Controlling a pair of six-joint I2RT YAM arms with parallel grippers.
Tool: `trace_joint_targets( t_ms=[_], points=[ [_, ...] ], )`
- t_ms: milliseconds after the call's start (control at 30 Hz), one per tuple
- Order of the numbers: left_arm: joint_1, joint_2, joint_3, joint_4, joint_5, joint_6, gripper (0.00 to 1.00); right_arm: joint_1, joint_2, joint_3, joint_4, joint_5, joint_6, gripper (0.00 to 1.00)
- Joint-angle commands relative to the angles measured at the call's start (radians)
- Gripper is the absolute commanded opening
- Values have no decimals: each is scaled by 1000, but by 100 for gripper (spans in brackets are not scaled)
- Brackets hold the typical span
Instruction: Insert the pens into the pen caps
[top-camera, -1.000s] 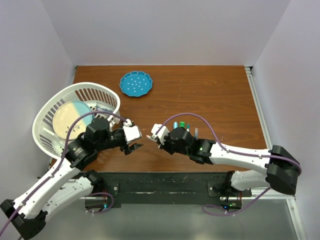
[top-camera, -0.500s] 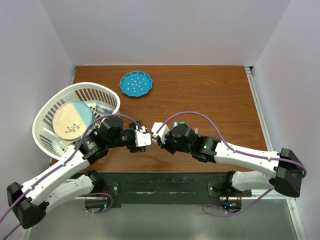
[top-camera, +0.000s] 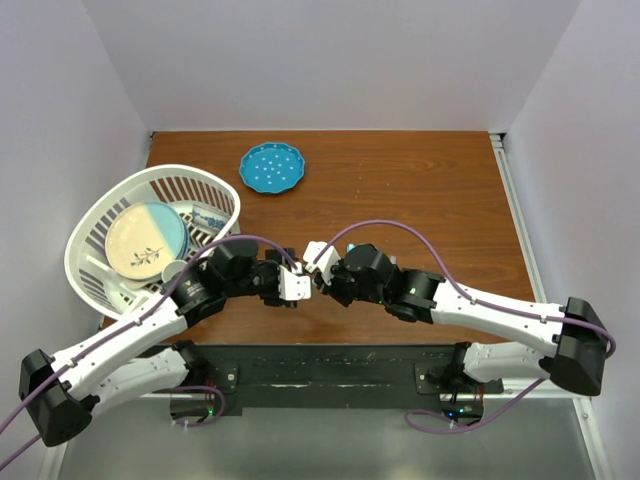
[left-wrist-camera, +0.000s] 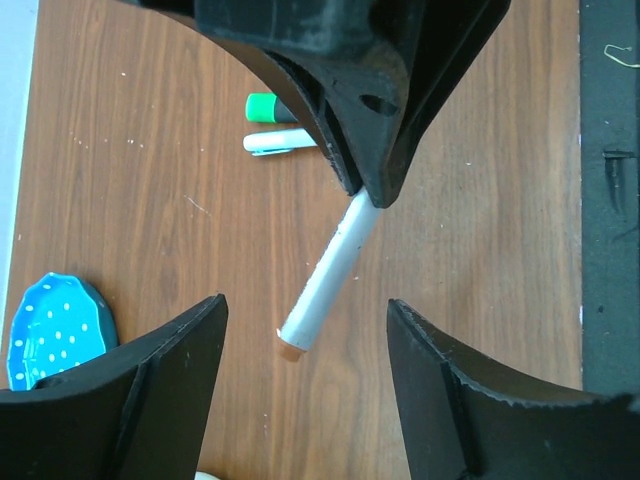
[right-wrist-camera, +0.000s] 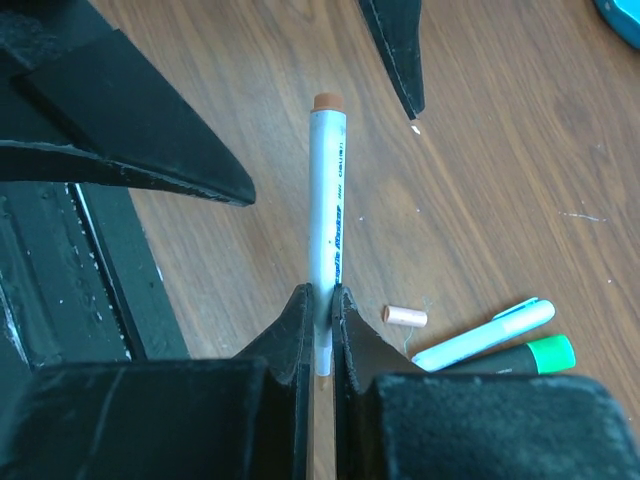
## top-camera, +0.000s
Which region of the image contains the beige blue plate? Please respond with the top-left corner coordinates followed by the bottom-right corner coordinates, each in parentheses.
top-left (105, 201), bottom-right (189, 282)

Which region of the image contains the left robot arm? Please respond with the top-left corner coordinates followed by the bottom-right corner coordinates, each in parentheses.
top-left (16, 235), bottom-right (311, 447)

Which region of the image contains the blue white patterned dish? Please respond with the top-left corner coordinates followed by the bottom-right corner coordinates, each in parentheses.
top-left (191, 205), bottom-right (227, 234)

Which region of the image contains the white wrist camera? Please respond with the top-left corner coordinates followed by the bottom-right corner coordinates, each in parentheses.
top-left (303, 241), bottom-right (341, 286)
top-left (278, 262), bottom-right (313, 302)

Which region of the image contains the teal dotted plate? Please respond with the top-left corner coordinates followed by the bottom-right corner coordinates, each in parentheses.
top-left (239, 142), bottom-right (306, 195)

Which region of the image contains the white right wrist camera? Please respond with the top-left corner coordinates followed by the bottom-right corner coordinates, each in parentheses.
top-left (303, 241), bottom-right (341, 286)

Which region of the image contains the white cup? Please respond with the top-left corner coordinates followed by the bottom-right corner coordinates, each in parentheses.
top-left (161, 259), bottom-right (187, 283)

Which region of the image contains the aluminium table frame rail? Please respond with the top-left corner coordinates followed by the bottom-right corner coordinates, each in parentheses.
top-left (489, 133), bottom-right (615, 479)

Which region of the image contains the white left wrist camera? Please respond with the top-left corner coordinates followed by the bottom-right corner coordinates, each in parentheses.
top-left (278, 262), bottom-right (313, 302)

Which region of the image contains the white plastic basket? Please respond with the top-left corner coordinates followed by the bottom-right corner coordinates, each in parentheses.
top-left (64, 164), bottom-right (241, 320)

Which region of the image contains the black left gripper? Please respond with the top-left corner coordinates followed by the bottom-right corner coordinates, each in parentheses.
top-left (225, 249), bottom-right (297, 305)

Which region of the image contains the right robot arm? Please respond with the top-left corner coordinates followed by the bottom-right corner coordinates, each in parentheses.
top-left (303, 242), bottom-right (607, 396)

